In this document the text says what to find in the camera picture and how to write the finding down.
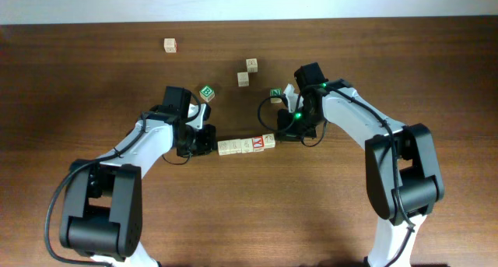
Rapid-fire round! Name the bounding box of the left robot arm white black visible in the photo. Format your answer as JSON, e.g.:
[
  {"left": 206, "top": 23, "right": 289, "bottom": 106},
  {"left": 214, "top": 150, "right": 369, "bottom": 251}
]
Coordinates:
[{"left": 54, "top": 86, "right": 216, "bottom": 266}]

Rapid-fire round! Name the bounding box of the green B wooden block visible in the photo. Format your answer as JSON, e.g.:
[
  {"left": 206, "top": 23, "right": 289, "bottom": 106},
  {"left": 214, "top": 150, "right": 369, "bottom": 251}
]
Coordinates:
[{"left": 199, "top": 85, "right": 215, "bottom": 103}]

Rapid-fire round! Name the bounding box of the blue bird picture block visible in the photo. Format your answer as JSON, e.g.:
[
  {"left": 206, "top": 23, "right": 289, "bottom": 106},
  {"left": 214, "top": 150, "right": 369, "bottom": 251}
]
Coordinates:
[{"left": 262, "top": 133, "right": 275, "bottom": 149}]

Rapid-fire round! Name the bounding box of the wooden block below upper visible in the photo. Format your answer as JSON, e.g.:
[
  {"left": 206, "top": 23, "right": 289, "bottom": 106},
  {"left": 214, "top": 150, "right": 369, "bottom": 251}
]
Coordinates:
[{"left": 237, "top": 72, "right": 250, "bottom": 87}]

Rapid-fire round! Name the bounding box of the wooden block upper middle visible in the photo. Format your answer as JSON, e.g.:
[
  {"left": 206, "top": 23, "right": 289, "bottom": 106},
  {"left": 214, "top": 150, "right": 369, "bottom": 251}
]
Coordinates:
[{"left": 246, "top": 58, "right": 258, "bottom": 73}]

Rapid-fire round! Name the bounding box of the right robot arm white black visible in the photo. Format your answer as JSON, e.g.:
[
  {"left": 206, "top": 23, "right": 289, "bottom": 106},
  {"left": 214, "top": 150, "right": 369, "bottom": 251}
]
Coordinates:
[{"left": 275, "top": 63, "right": 445, "bottom": 266}]

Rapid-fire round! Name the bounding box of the plain wooden block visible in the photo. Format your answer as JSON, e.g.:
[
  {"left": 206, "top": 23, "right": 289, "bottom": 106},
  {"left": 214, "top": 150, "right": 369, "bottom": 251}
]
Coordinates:
[
  {"left": 163, "top": 38, "right": 177, "bottom": 53},
  {"left": 229, "top": 139, "right": 242, "bottom": 154}
]

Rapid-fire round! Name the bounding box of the green N wooden block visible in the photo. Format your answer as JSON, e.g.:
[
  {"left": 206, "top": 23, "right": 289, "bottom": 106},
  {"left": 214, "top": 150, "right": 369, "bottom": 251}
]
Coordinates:
[{"left": 270, "top": 88, "right": 282, "bottom": 104}]

